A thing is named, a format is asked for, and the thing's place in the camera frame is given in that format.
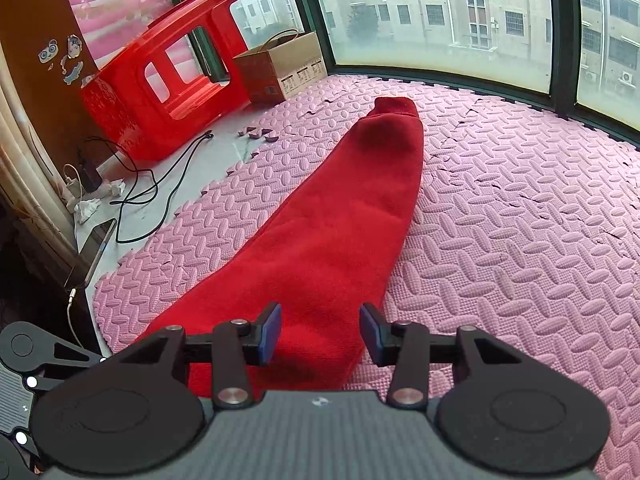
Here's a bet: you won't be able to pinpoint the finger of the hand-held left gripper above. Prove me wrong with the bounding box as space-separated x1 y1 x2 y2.
36 332 108 392

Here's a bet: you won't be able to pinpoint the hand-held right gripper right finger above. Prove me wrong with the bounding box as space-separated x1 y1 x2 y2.
359 302 526 409

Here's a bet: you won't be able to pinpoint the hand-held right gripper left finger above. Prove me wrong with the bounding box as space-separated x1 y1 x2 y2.
117 302 283 409

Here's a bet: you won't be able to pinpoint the red garment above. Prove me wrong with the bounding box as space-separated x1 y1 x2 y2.
131 96 426 395

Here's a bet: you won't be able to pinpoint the smartphone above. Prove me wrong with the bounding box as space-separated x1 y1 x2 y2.
65 218 118 288

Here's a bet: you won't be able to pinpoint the pink foam floor mat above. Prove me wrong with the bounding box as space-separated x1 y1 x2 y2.
92 74 640 480

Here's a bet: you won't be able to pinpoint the black power adapter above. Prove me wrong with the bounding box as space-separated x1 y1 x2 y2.
77 157 104 194

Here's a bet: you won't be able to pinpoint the beige curtain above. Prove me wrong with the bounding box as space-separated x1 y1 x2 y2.
0 57 78 266

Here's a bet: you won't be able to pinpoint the torn mat scraps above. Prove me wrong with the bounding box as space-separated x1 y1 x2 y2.
237 126 281 144

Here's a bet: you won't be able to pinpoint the red plastic stool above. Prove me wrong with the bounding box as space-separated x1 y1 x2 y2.
80 0 253 162

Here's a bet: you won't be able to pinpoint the cardboard box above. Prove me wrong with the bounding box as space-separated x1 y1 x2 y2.
232 30 328 106

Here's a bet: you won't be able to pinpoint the brown wooden cabinet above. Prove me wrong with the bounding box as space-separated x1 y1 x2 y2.
0 0 103 173

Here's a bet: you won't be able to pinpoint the pink curtain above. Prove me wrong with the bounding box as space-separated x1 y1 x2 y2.
55 0 197 88

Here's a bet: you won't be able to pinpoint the white cable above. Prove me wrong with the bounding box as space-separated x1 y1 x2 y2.
66 286 87 352

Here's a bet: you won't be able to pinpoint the black cable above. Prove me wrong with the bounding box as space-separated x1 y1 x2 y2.
85 130 215 243

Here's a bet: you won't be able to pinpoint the dark green window frame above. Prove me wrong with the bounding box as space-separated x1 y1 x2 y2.
165 0 640 133

